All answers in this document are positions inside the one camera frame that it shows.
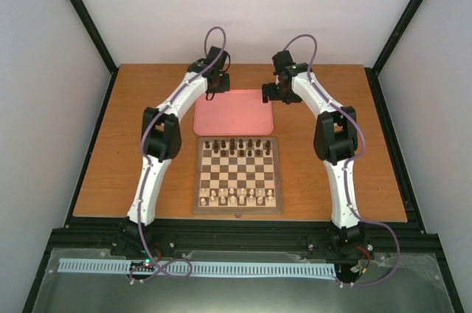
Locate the black aluminium frame rail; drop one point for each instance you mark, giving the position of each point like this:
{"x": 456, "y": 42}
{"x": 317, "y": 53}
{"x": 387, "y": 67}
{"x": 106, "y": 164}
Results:
{"x": 176, "y": 237}

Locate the light blue cable duct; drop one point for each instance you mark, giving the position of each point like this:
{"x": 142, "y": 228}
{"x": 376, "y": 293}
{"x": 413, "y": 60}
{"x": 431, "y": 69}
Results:
{"x": 198, "y": 269}

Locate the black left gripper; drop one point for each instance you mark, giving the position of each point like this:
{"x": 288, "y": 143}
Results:
{"x": 225, "y": 86}

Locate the wooden chessboard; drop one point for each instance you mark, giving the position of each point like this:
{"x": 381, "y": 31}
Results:
{"x": 234, "y": 171}

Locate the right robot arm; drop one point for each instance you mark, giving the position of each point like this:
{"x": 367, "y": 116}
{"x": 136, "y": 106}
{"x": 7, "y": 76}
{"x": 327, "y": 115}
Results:
{"x": 335, "y": 142}

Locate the light king chess piece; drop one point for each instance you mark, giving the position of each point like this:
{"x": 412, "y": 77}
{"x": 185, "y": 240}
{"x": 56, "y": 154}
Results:
{"x": 241, "y": 196}

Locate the pink plastic tray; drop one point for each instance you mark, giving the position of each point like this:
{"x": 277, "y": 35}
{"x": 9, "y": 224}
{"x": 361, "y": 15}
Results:
{"x": 239, "y": 112}

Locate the light queen chess piece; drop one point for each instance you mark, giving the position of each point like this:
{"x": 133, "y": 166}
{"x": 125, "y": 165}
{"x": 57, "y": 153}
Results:
{"x": 233, "y": 200}

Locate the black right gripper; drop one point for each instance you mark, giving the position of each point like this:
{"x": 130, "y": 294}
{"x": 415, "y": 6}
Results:
{"x": 293, "y": 98}

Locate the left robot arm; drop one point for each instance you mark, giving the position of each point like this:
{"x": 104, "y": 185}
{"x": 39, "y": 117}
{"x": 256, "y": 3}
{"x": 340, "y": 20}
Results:
{"x": 161, "y": 138}

